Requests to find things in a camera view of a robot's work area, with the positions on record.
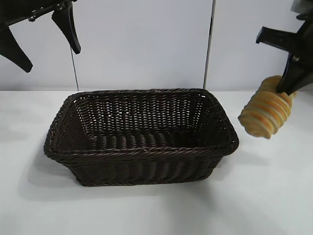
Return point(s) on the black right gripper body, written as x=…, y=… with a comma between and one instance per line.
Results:
x=304, y=44

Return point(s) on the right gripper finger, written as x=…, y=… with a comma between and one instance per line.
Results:
x=291, y=76
x=305, y=80

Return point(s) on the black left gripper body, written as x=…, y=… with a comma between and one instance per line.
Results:
x=22, y=11

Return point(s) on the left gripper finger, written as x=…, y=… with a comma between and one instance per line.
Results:
x=12, y=51
x=67, y=22

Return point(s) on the long striped bread roll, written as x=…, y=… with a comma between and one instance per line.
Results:
x=264, y=112

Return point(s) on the dark brown woven basket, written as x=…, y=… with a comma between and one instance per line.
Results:
x=137, y=166

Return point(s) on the thin dark vertical rod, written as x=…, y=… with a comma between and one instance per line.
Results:
x=76, y=78

